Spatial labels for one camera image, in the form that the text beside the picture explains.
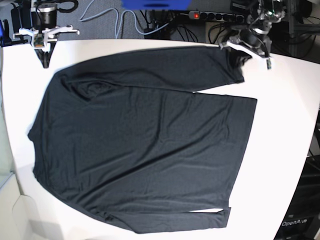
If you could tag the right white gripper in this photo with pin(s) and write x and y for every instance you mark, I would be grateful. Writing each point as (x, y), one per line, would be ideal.
(44, 41)

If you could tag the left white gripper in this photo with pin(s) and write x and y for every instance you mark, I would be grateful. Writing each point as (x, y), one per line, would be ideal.
(256, 45)

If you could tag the black long-sleeve T-shirt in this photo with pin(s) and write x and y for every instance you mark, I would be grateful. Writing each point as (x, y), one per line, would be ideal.
(131, 139)

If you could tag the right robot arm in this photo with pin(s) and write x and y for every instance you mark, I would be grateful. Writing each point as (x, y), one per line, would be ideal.
(43, 13)

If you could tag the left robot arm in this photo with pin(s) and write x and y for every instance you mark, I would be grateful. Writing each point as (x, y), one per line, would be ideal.
(263, 14)

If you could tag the black power adapter brick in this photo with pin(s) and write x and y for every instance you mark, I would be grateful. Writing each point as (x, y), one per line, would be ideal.
(20, 18)

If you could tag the blue plastic box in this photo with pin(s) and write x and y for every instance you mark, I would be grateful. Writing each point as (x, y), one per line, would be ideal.
(179, 5)

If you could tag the black OpenArm equipment case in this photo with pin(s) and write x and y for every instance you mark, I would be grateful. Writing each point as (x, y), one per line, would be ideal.
(302, 217)

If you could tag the black power strip red switch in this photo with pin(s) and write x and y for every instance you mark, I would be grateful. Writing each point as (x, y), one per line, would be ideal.
(216, 17)

